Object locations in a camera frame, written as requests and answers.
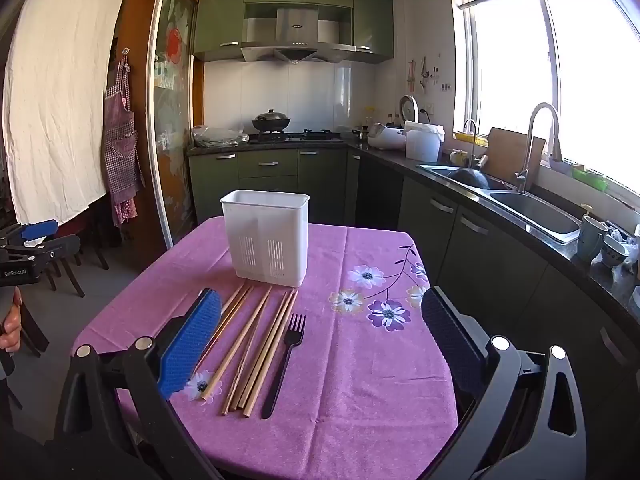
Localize tall steel faucet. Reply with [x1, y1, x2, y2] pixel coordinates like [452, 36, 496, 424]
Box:
[515, 102, 563, 193]

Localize purple floral tablecloth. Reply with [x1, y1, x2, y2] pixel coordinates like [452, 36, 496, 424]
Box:
[70, 216, 461, 480]

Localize black plastic fork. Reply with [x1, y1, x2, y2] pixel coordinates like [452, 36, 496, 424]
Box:
[261, 313, 307, 420]

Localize white bucket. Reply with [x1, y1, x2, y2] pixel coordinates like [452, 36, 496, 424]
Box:
[404, 121, 446, 163]

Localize bunch of wooden chopsticks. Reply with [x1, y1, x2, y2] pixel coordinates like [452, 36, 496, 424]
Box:
[194, 282, 299, 418]

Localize green wall cabinets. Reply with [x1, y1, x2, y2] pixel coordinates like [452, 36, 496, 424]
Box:
[192, 0, 396, 65]

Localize white hanging sheet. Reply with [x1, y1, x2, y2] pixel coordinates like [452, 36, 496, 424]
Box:
[2, 0, 130, 228]

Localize small steel faucet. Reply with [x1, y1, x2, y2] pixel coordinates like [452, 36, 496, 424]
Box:
[462, 119, 488, 170]

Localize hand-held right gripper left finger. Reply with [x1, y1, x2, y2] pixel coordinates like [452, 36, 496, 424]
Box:
[52, 287, 223, 480]

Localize wall utensil rack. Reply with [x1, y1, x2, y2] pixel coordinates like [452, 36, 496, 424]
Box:
[407, 56, 453, 95]

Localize dark wooden chair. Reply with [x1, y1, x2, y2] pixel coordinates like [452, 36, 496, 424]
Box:
[30, 205, 110, 298]

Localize patterned ceramic bowl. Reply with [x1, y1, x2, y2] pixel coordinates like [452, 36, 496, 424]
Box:
[600, 234, 630, 268]

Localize steel range hood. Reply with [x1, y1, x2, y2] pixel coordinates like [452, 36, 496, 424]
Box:
[240, 7, 357, 66]

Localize checkered apron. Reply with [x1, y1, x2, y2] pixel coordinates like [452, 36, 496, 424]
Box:
[102, 49, 146, 228]

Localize black wok with lid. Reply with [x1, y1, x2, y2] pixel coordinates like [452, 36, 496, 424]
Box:
[251, 108, 291, 133]

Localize clear plastic bag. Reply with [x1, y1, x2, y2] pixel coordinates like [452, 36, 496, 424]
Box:
[191, 125, 249, 148]

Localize black pan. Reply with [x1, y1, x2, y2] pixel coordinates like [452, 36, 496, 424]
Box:
[447, 167, 493, 191]

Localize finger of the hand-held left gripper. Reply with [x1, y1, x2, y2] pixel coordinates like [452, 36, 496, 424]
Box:
[0, 233, 82, 273]
[0, 219, 59, 247]

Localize kitchen window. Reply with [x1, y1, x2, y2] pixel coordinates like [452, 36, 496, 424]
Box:
[452, 0, 640, 196]

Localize white plastic utensil holder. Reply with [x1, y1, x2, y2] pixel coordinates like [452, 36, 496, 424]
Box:
[220, 189, 310, 288]

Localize wooden cutting board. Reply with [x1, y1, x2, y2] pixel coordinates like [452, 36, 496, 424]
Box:
[482, 127, 547, 191]

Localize person's left hand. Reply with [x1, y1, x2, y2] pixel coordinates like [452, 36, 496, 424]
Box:
[0, 287, 24, 353]

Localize grey blue mug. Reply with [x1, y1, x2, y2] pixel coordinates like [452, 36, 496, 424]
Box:
[576, 215, 610, 263]

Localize sliding glass door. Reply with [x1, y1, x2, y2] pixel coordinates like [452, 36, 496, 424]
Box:
[145, 0, 201, 251]

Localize steel double sink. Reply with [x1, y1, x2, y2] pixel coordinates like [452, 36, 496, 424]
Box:
[419, 162, 583, 241]

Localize black kitchen countertop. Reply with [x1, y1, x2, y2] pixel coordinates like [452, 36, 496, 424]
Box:
[185, 137, 640, 331]

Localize black gas stove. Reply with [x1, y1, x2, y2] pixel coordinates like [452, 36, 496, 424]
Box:
[248, 129, 345, 144]

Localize green plastic basket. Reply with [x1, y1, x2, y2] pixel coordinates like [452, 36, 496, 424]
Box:
[571, 165, 610, 192]

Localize white rice cooker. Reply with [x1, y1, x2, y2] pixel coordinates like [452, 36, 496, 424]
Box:
[367, 95, 421, 151]

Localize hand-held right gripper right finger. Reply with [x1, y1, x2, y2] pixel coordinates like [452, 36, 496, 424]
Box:
[420, 286, 588, 480]

